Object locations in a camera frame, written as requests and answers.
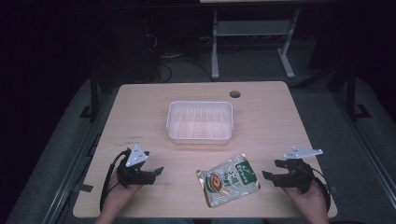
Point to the person's left hand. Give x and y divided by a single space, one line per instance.
120 193

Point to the green and white food packet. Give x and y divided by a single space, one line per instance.
229 180

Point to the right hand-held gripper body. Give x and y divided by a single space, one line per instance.
299 177

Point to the white metal desk frame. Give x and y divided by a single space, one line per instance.
253 28

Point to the white plastic container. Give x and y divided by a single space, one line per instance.
200 123

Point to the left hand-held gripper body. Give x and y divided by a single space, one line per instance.
134 175

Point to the person's right hand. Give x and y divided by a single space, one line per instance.
311 202

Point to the black metal stand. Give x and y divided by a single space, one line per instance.
351 96
94 99

